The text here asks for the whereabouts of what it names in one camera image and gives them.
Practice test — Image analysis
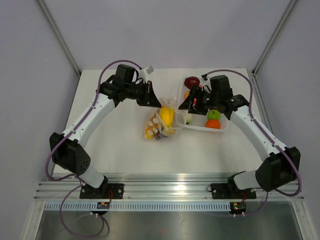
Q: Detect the orange tangerine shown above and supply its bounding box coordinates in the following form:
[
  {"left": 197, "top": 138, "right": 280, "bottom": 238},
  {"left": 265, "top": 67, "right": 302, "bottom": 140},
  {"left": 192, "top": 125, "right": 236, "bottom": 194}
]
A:
[{"left": 205, "top": 119, "right": 221, "bottom": 129}]

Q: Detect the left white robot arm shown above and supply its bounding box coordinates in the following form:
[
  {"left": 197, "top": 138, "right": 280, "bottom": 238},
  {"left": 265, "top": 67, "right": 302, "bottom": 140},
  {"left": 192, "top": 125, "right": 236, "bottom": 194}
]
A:
[{"left": 48, "top": 60, "right": 161, "bottom": 199}]

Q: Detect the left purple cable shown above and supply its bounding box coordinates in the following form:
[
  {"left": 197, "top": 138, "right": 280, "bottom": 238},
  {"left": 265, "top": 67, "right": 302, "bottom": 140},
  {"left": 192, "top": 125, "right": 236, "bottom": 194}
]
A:
[{"left": 44, "top": 59, "right": 143, "bottom": 238}]

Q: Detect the aluminium rail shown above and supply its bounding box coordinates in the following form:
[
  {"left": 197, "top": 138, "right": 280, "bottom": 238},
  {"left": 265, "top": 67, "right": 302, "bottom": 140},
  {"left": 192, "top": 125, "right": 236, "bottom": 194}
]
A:
[{"left": 33, "top": 173, "right": 305, "bottom": 202}]

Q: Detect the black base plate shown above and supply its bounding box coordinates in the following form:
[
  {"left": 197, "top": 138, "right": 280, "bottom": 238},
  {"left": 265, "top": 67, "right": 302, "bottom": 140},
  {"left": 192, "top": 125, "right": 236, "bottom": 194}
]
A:
[
  {"left": 206, "top": 183, "right": 257, "bottom": 200},
  {"left": 79, "top": 183, "right": 125, "bottom": 200}
]

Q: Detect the yellow orange mango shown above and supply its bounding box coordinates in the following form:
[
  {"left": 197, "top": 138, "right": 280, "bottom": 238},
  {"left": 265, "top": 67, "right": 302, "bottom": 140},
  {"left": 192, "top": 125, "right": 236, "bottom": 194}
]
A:
[{"left": 144, "top": 128, "right": 155, "bottom": 140}]

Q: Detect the dark red apple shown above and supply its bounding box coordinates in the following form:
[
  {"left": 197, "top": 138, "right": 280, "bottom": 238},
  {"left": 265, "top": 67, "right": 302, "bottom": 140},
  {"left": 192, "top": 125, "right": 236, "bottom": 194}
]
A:
[{"left": 183, "top": 76, "right": 200, "bottom": 90}]

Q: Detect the white perforated plastic basket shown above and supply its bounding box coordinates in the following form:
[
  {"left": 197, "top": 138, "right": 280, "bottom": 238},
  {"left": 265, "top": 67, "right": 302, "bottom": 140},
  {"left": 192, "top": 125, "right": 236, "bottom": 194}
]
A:
[{"left": 177, "top": 75, "right": 230, "bottom": 133}]

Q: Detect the white radish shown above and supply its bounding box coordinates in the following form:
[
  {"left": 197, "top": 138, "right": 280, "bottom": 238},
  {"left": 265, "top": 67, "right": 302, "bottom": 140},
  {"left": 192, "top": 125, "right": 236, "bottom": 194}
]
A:
[{"left": 185, "top": 113, "right": 194, "bottom": 125}]

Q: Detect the peach fruit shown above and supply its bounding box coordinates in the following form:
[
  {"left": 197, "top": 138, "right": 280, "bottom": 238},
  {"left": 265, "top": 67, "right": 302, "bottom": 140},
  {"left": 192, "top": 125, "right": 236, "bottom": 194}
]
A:
[{"left": 184, "top": 91, "right": 190, "bottom": 99}]

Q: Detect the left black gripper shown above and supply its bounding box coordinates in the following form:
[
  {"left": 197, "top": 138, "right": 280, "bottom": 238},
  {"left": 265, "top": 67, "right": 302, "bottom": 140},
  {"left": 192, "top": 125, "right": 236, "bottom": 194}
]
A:
[{"left": 124, "top": 80, "right": 162, "bottom": 108}]

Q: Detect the dark purple fig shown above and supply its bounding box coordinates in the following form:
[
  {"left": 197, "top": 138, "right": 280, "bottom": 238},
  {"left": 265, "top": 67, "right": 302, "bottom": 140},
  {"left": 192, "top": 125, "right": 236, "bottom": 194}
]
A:
[{"left": 154, "top": 132, "right": 162, "bottom": 140}]

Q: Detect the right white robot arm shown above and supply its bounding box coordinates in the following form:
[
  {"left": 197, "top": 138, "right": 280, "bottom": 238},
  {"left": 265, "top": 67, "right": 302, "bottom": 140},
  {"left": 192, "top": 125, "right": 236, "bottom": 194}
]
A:
[{"left": 178, "top": 75, "right": 301, "bottom": 198}]

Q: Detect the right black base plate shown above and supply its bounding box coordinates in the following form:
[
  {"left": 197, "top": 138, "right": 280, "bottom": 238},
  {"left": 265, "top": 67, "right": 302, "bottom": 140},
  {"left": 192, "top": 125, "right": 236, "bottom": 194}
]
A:
[{"left": 206, "top": 183, "right": 257, "bottom": 200}]

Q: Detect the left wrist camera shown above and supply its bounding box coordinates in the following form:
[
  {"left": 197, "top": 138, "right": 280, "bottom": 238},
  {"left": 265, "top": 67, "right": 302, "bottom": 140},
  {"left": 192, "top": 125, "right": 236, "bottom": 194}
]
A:
[{"left": 139, "top": 65, "right": 154, "bottom": 80}]

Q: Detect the purple cable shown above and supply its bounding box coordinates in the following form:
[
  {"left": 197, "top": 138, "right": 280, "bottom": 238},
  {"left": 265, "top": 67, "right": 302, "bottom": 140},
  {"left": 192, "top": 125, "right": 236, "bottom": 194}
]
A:
[
  {"left": 44, "top": 59, "right": 143, "bottom": 238},
  {"left": 200, "top": 69, "right": 303, "bottom": 217}
]

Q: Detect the white slotted cable duct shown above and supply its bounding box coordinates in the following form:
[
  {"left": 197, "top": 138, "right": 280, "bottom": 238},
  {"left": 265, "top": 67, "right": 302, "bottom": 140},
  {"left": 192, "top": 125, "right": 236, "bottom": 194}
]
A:
[{"left": 44, "top": 201, "right": 231, "bottom": 212}]

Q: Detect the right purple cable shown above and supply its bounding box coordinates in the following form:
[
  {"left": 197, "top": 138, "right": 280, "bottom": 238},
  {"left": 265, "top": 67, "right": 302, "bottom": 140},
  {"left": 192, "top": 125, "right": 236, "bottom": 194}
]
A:
[{"left": 200, "top": 69, "right": 303, "bottom": 217}]

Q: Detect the clear polka dot zip bag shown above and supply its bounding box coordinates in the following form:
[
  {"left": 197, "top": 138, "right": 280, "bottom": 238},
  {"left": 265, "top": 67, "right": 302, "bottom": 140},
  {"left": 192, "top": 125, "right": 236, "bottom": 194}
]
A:
[{"left": 143, "top": 97, "right": 186, "bottom": 141}]

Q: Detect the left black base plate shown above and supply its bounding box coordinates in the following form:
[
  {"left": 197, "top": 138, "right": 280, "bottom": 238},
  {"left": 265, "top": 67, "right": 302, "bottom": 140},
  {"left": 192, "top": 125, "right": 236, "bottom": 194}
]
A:
[{"left": 79, "top": 183, "right": 125, "bottom": 200}]

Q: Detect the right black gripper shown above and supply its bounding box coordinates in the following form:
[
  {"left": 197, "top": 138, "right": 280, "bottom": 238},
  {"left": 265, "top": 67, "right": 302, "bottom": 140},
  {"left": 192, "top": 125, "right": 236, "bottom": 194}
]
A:
[{"left": 178, "top": 85, "right": 220, "bottom": 116}]

